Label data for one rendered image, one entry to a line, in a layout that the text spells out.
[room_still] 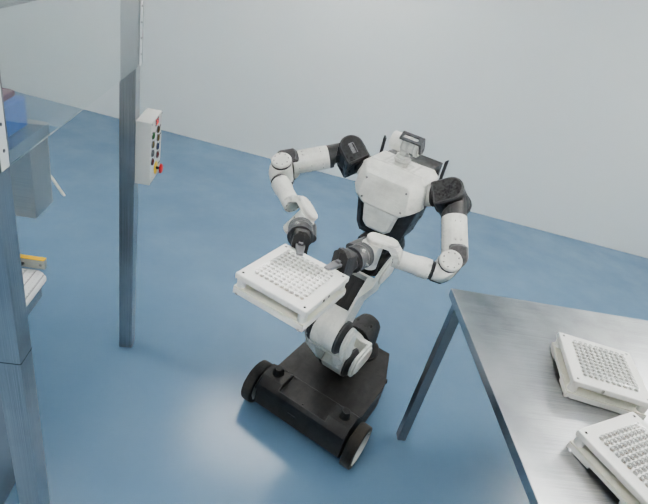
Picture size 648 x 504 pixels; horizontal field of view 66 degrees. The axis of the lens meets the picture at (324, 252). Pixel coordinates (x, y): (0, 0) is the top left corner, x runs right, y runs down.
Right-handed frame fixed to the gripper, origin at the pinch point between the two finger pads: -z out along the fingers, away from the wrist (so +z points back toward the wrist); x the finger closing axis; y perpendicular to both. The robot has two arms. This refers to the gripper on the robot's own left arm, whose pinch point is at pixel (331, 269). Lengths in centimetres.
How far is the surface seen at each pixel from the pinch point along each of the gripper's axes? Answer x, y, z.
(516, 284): 95, -12, 253
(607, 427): 10, -85, 22
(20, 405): 34, 32, -78
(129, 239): 39, 97, -6
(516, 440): 18, -68, 5
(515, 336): 17, -50, 50
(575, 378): 10, -72, 35
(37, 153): -23, 56, -60
